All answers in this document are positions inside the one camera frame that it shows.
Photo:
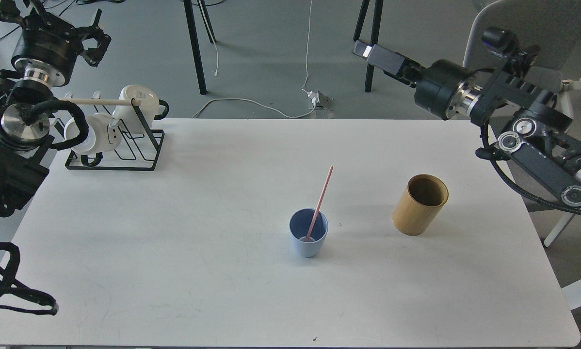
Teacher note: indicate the grey office chair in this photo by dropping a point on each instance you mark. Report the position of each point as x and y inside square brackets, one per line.
[554, 26]

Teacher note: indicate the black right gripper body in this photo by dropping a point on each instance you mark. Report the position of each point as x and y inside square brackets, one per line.
[393, 64]

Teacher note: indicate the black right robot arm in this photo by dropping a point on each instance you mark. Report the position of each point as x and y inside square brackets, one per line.
[523, 136]

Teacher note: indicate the pink chopstick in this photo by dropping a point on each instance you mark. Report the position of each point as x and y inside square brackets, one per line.
[319, 204]

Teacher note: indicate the black table leg left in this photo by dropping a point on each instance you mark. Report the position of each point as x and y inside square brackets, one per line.
[194, 39]

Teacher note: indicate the white power plug adapter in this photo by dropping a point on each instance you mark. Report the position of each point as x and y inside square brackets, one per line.
[319, 100]

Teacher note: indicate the wooden rack dowel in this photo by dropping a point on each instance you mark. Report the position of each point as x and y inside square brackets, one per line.
[102, 102]

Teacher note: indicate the white mug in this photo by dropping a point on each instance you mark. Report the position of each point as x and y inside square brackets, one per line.
[103, 136]
[142, 108]

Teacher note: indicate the black table leg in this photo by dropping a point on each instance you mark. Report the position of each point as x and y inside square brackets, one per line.
[375, 31]
[194, 39]

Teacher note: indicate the white mug upper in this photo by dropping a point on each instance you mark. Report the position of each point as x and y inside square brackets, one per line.
[142, 108]

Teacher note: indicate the bamboo cylindrical holder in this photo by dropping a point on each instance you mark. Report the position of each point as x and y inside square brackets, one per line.
[423, 198]

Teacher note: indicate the white mug lower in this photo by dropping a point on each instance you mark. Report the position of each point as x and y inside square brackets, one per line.
[103, 136]

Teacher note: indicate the black table leg right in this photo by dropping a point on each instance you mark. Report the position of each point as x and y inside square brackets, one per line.
[375, 31]

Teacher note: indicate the black wire mug rack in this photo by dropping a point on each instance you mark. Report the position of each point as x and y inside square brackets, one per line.
[135, 153]

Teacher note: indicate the blue plastic cup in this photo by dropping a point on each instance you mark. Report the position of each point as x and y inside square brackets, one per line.
[298, 226]

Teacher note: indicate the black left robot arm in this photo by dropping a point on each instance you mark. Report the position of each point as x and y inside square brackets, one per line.
[32, 119]

